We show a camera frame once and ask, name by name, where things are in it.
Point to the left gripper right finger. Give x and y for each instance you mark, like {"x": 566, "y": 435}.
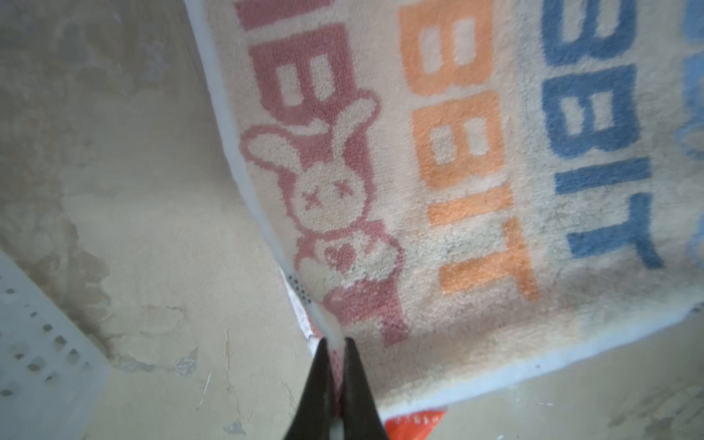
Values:
{"x": 360, "y": 417}

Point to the white plastic basket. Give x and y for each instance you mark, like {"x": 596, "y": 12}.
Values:
{"x": 52, "y": 374}

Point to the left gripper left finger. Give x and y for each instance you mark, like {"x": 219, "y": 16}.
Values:
{"x": 315, "y": 413}

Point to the orange rabbit towel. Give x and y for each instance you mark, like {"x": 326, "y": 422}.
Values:
{"x": 476, "y": 192}

